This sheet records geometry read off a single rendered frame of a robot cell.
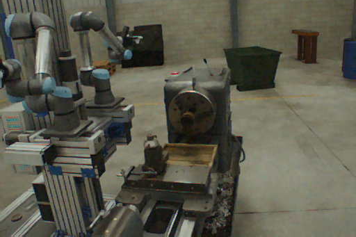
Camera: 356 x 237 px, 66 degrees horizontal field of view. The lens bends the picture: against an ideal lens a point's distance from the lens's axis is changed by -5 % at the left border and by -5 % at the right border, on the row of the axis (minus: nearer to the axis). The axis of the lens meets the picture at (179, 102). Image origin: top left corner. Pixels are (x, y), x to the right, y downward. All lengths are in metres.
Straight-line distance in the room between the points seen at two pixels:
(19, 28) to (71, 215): 1.34
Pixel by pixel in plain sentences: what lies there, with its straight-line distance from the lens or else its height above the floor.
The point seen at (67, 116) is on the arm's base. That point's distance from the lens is 1.68.
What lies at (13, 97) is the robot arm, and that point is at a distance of 1.46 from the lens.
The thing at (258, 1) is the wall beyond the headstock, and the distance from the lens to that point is 11.99.
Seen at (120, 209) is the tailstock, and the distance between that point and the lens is 0.98.
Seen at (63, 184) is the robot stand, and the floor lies 0.68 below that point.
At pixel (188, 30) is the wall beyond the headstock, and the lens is 11.79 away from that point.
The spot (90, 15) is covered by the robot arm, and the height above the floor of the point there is 1.77.
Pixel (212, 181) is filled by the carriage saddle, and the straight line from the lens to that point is 1.47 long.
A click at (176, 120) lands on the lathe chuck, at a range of 1.98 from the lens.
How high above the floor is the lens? 1.71
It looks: 17 degrees down
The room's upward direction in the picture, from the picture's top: 4 degrees counter-clockwise
